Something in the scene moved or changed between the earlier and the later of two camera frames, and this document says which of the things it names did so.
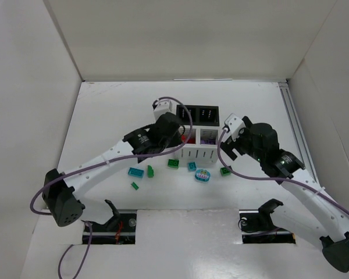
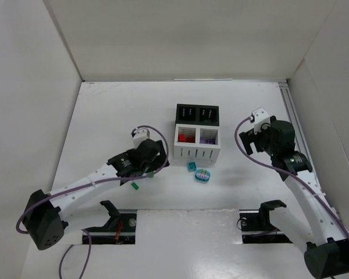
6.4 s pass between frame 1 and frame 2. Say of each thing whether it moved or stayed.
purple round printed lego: stayed
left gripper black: moved
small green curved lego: stayed
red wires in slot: stayed
